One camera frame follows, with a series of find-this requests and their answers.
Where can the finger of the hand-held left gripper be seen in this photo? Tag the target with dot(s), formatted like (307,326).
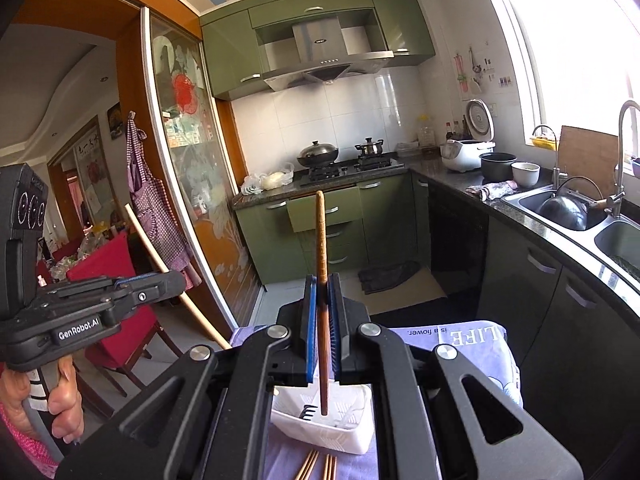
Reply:
(142,296)
(140,280)

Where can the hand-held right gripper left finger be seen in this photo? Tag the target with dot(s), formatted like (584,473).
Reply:
(310,330)

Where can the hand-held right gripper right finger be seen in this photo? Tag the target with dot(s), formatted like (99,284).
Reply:
(334,330)

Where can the dark brown wooden chopstick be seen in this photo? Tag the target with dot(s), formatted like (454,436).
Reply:
(320,240)

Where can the white utensil holder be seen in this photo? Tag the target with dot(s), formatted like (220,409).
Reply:
(345,440)

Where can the person's left forearm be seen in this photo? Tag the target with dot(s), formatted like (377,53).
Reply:
(20,445)

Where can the person's left hand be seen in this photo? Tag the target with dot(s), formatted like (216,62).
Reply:
(67,405)

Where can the red covered chair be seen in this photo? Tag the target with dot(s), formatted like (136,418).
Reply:
(105,260)

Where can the dark floor mat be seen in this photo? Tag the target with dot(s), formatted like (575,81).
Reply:
(387,277)

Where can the purple checked apron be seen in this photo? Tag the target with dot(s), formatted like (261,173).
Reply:
(150,200)

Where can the black fork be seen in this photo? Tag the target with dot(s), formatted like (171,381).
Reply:
(307,412)

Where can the green base cabinets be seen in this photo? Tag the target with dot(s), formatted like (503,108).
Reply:
(390,230)

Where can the green drawer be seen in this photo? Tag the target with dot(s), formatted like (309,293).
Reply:
(305,210)

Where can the frosted glass sliding door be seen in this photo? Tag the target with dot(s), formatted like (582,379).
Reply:
(200,160)

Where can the dark granite countertop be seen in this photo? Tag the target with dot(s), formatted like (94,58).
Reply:
(285,194)

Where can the purple floral tablecloth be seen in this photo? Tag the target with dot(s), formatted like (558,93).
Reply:
(475,355)

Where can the black built-in appliance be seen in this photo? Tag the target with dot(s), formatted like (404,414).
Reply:
(457,240)

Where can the white plastic bag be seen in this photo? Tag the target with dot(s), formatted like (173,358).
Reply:
(272,180)

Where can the black gas stove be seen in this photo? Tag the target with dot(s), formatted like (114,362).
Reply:
(345,170)

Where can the black lidded wok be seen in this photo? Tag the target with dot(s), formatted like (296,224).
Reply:
(317,155)

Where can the steel lidded pot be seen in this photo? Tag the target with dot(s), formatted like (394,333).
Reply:
(370,149)

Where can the patterned rag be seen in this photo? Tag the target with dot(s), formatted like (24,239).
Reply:
(492,191)

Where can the clear oil bottle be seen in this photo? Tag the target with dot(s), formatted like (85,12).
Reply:
(426,140)

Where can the white rice cooker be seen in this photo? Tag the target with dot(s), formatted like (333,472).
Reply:
(460,155)

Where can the black inner pot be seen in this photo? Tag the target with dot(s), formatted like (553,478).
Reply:
(497,170)

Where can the stainless double sink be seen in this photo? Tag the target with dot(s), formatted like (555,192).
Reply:
(530,205)

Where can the white bowl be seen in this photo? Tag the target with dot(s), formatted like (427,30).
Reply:
(525,176)

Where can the small steel faucet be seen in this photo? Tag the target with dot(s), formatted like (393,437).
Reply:
(556,170)

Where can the yellow basket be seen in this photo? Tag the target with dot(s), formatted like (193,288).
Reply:
(544,143)

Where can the steel range hood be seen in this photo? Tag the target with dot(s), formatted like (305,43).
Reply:
(320,45)

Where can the wooden cutting board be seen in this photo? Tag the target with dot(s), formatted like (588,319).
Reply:
(585,160)

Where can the tall steel faucet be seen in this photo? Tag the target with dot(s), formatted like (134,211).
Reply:
(620,160)

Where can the window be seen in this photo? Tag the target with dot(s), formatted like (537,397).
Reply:
(575,60)

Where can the framed wall picture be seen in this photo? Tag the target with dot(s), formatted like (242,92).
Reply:
(115,120)

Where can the green wall cabinets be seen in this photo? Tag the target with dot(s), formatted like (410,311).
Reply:
(227,50)

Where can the wall-hung kitchen tools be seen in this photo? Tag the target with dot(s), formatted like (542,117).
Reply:
(460,72)

